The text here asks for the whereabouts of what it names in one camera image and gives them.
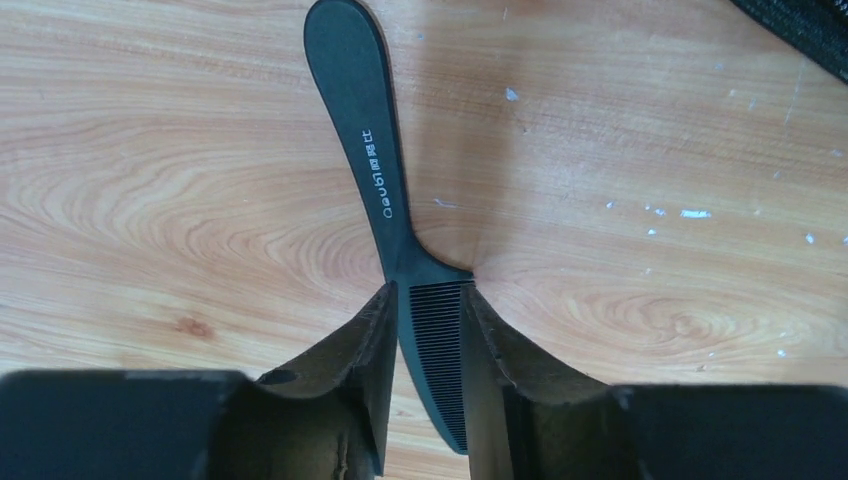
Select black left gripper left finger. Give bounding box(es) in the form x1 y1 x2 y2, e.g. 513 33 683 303
1 283 398 479

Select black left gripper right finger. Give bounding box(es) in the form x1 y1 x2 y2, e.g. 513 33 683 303
460 287 847 479

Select black handled hair comb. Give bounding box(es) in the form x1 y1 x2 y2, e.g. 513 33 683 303
304 1 473 455

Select black zip tool case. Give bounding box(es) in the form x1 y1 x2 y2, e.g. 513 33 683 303
731 0 847 84

